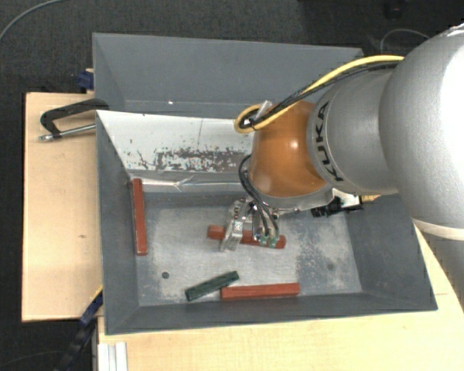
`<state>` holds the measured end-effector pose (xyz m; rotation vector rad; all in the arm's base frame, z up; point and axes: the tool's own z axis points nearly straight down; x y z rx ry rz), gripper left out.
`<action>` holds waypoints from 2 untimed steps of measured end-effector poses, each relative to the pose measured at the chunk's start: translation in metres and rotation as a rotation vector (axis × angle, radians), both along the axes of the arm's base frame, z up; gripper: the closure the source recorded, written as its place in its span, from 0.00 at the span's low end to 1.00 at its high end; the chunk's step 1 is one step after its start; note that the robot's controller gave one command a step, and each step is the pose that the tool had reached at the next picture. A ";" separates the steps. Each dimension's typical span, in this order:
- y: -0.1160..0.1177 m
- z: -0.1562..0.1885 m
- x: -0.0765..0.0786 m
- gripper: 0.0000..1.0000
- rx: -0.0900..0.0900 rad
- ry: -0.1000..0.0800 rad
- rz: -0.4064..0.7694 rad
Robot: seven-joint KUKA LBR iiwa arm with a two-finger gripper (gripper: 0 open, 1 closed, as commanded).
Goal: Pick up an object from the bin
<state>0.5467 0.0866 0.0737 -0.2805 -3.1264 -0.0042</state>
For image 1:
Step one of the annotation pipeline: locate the pale wood flat board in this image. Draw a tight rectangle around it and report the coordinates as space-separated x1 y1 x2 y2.
21 92 104 322

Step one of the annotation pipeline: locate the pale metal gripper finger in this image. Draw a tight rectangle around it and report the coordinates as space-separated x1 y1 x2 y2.
220 220 244 254
224 200 244 234

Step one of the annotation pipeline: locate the dark green flat block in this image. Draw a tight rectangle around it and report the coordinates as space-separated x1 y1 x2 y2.
184 270 241 303

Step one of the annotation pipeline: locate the grey metal bin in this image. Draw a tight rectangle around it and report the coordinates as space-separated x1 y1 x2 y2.
91 32 438 335

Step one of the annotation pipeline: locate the red-brown flat block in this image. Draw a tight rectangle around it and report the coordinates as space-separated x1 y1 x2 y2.
131 177 149 257
220 282 301 301
206 224 288 250

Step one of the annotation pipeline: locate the black cylinder on white bracket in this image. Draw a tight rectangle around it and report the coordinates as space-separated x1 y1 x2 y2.
310 193 380 219

